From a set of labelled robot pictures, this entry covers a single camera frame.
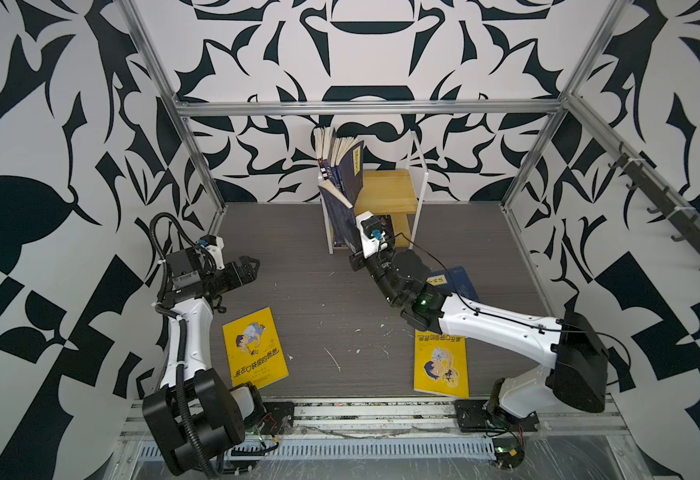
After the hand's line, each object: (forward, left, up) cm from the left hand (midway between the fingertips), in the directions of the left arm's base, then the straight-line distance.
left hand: (242, 263), depth 82 cm
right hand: (-2, -30, +19) cm, 36 cm away
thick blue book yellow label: (+14, -26, +17) cm, 34 cm away
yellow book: (-18, -2, -17) cm, 24 cm away
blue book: (+16, -29, +17) cm, 37 cm away
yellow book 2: (-23, -52, -17) cm, 60 cm away
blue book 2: (+3, -63, -18) cm, 66 cm away
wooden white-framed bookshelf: (+21, -45, +5) cm, 50 cm away
